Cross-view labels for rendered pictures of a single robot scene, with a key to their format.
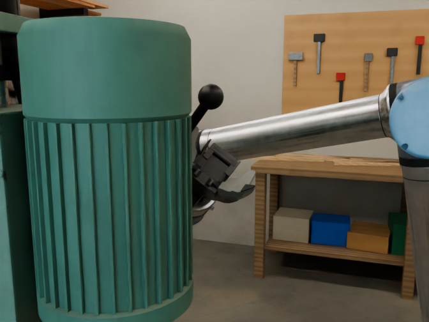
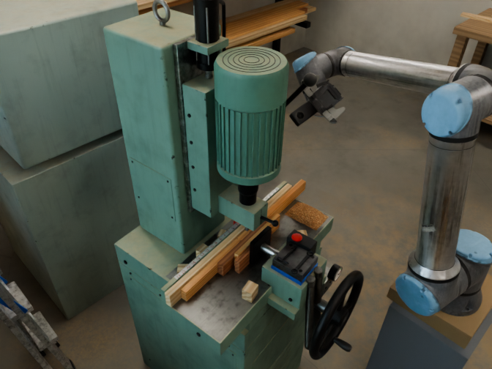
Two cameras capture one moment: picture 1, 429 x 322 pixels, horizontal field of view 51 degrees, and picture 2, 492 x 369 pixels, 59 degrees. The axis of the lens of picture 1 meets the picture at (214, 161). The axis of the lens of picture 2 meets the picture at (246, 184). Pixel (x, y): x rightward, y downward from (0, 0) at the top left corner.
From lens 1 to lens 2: 0.67 m
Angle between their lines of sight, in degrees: 37
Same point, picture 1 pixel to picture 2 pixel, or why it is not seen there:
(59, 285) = (222, 160)
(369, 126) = not seen: hidden behind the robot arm
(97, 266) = (234, 159)
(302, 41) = not seen: outside the picture
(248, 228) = not seen: hidden behind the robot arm
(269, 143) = (380, 77)
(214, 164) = (326, 97)
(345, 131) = (425, 88)
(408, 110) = (431, 104)
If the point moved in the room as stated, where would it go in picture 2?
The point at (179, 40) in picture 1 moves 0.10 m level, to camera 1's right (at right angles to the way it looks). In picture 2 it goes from (275, 80) to (318, 90)
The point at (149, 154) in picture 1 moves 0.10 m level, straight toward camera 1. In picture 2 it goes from (257, 124) to (244, 147)
